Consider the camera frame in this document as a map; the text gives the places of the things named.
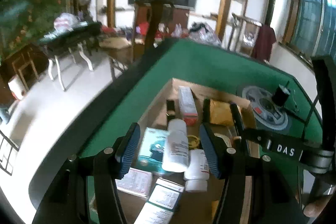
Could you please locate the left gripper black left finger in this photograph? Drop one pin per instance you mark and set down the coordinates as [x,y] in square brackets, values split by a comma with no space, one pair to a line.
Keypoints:
[126,150]

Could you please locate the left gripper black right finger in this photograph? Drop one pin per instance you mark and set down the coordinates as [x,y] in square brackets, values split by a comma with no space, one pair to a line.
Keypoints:
[215,150]

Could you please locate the cream round-dial compact case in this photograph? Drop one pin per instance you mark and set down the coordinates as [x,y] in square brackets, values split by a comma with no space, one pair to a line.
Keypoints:
[226,139]

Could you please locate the teal cartoon tissue pack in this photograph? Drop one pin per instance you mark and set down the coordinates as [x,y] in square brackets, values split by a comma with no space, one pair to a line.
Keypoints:
[150,154]

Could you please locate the white pill bottle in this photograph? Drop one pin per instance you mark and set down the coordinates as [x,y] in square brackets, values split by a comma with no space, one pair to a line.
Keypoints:
[198,172]

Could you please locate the black stick gold ends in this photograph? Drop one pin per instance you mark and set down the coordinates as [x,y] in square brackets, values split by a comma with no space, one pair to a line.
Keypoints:
[240,143]

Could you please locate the white blister pill pack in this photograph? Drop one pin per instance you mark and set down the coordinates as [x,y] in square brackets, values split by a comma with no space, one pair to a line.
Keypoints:
[136,182]

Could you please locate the yellow foil packet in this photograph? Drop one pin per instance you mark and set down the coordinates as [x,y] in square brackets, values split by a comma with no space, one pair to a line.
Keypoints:
[220,113]

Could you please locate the white medicine box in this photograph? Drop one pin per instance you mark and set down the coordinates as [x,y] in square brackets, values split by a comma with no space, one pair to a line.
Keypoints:
[176,149]

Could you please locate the black pen green band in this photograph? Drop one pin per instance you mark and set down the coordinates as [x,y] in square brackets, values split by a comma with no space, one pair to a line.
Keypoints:
[206,111]

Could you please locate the silver red-ended carton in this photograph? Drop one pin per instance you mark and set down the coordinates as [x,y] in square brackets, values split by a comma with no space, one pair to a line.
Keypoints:
[187,105]

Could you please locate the black gold lipstick box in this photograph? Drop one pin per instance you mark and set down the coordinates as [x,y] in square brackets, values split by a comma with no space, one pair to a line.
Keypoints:
[170,110]

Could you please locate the white green medicine carton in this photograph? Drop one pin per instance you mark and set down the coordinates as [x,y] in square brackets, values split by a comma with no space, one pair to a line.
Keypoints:
[161,205]

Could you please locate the person's right hand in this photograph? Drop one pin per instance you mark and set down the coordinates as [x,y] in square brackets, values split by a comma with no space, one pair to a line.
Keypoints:
[314,209]

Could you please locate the grey round weight plate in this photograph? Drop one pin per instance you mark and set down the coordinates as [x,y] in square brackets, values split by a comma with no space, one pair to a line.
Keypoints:
[268,116]

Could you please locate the black cylindrical motor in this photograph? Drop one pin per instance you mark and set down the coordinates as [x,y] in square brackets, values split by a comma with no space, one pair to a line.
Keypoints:
[281,95]

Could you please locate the plastic bag pile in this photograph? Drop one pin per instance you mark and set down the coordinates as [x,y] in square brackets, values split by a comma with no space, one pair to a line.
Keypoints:
[202,33]

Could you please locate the black folding table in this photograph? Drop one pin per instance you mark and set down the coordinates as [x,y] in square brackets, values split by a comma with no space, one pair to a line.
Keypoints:
[82,37]

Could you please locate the dark red hanging cloth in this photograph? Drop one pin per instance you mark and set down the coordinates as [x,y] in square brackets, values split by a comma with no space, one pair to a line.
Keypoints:
[264,43]

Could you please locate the white red plastic bag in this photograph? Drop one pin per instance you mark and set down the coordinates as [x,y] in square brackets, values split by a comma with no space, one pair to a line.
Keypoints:
[65,21]

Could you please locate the white standing air conditioner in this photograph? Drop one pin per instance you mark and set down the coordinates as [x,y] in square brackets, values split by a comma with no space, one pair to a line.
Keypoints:
[274,13]

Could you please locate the flower landscape painting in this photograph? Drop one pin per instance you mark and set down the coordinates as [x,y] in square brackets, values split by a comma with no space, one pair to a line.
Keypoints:
[24,21]

